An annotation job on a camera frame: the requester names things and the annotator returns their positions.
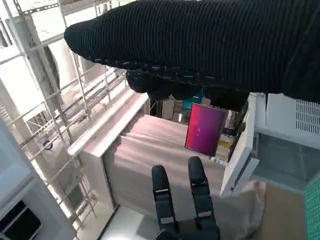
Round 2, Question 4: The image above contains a white partition panel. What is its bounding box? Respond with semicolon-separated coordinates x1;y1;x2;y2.
67;89;151;213

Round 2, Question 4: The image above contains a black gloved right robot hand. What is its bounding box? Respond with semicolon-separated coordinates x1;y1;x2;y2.
63;0;320;111

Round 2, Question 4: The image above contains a monitor with pink purple screen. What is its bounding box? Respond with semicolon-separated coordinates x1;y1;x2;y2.
184;102;228;156

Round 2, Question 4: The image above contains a white mesh front cabinet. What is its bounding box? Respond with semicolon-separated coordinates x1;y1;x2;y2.
219;91;320;198

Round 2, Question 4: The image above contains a teal box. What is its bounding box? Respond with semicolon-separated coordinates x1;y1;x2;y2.
181;91;202;111

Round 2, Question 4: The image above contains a green cutting mat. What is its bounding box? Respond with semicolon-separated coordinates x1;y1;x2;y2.
303;172;320;240

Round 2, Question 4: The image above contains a white unit with dark window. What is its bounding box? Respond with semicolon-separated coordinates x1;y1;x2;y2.
0;119;76;240

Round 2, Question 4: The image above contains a white round duct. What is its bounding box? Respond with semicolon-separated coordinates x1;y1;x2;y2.
41;38;83;101

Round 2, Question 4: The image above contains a white metal strut frame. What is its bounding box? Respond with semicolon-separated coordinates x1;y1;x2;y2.
0;0;128;228

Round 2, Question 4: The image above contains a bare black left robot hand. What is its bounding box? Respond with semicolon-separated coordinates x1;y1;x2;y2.
151;156;221;240

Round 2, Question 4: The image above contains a blue round fitting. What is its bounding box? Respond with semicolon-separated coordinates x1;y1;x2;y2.
42;139;55;152

